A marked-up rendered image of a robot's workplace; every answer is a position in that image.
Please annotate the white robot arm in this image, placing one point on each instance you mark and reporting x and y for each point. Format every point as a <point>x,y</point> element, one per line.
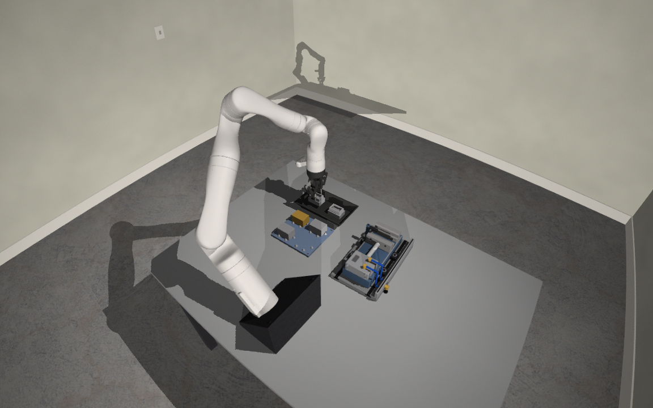
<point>211,232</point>

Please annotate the yellow rectangular block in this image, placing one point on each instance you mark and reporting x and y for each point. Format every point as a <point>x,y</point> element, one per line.
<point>300,218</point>

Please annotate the white rectangular part with pocket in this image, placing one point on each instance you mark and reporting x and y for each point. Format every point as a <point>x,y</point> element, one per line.
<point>336,211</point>

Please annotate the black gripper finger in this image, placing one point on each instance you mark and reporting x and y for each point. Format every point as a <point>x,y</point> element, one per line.
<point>320,186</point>
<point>309,189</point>

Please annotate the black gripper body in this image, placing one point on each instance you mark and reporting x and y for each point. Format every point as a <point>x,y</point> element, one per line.
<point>315,176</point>

